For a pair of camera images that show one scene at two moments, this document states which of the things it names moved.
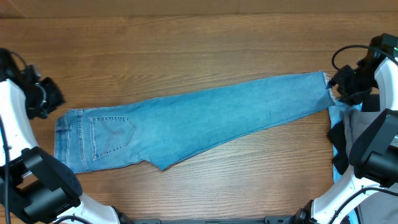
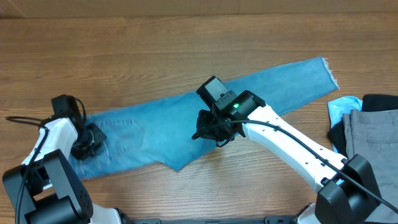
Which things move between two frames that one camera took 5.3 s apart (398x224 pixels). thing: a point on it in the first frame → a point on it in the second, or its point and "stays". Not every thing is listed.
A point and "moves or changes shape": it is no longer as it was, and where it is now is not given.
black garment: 337,136 stays
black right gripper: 339,82 → 204,125
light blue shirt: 336,110 stays
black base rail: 268,219 stays
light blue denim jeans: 168,129 moves or changes shape
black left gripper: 56,99 → 100,137
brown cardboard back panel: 75,8 stays
